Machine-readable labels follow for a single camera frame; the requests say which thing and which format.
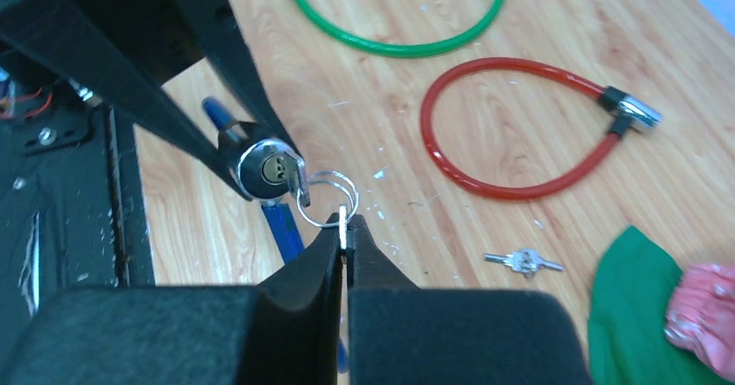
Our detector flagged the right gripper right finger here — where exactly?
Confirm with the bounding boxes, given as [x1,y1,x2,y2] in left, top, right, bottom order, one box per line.
[347,216,592,384]

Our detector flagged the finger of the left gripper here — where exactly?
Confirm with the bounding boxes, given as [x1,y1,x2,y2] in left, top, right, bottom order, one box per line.
[0,0,254,203]
[172,0,297,149]

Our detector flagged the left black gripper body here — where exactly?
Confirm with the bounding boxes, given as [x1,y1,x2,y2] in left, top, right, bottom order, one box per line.
[0,0,231,120]

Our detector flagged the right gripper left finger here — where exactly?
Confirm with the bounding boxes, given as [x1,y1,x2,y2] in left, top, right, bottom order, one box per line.
[1,214,342,384]

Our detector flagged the green cable lock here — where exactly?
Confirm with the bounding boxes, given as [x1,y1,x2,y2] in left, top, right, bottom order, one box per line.
[291,0,505,59]

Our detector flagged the silver key with ring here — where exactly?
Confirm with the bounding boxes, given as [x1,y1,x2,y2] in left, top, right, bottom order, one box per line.
[484,248,564,278]

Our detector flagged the blue cable lock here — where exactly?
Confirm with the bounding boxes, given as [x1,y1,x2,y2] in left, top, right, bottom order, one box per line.
[187,98,370,384]

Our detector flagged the red cable lock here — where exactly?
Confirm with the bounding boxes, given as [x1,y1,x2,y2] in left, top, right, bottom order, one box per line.
[420,56,664,202]

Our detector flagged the green t-shirt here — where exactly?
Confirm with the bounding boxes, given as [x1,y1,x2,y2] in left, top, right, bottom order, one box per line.
[588,225,725,384]

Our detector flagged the pink patterned garment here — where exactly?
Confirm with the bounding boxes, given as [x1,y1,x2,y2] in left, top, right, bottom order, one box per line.
[664,264,734,382]

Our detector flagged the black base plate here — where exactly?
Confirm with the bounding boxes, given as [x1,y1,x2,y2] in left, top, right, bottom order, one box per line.
[1,46,155,358]

